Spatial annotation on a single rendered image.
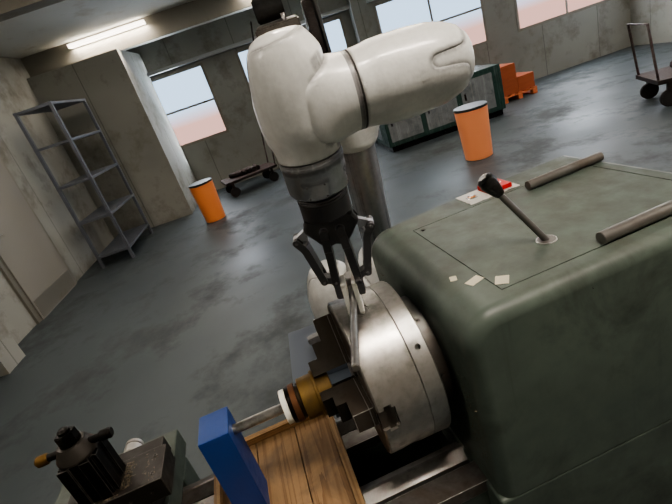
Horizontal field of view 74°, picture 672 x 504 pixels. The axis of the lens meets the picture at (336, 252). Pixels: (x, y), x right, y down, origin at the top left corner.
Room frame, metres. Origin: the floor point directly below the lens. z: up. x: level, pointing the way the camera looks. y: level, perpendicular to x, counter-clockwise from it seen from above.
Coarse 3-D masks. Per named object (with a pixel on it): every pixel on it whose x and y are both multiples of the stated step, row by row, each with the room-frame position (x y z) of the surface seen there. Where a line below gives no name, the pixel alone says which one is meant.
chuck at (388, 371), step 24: (336, 312) 0.73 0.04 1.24; (384, 312) 0.69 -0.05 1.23; (360, 336) 0.66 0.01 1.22; (384, 336) 0.65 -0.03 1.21; (360, 360) 0.63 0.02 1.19; (384, 360) 0.62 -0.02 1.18; (408, 360) 0.62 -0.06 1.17; (384, 384) 0.60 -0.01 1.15; (408, 384) 0.60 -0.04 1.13; (408, 408) 0.59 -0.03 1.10; (384, 432) 0.58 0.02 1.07; (408, 432) 0.59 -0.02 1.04; (432, 432) 0.62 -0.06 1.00
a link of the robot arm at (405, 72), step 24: (432, 24) 0.60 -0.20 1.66; (360, 48) 0.59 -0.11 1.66; (384, 48) 0.57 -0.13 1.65; (408, 48) 0.57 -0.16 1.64; (432, 48) 0.57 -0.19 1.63; (456, 48) 0.58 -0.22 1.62; (360, 72) 0.56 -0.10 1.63; (384, 72) 0.56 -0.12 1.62; (408, 72) 0.56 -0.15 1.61; (432, 72) 0.56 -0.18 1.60; (456, 72) 0.57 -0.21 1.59; (384, 96) 0.56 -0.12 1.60; (408, 96) 0.56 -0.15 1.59; (432, 96) 0.57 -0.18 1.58; (384, 120) 0.58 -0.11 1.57
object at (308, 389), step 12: (288, 384) 0.74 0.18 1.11; (300, 384) 0.71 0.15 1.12; (312, 384) 0.71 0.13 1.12; (324, 384) 0.71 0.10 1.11; (288, 396) 0.70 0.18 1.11; (300, 396) 0.69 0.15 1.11; (312, 396) 0.69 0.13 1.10; (300, 408) 0.69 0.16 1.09; (312, 408) 0.68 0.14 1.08; (324, 408) 0.68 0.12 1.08; (300, 420) 0.69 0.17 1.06
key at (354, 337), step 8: (352, 288) 0.68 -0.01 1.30; (352, 296) 0.66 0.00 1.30; (352, 304) 0.63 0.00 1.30; (352, 312) 0.60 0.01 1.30; (352, 320) 0.58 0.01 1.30; (352, 328) 0.56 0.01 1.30; (352, 336) 0.53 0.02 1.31; (352, 344) 0.51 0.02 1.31; (352, 352) 0.49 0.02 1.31; (352, 360) 0.48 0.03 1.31; (352, 368) 0.47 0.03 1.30
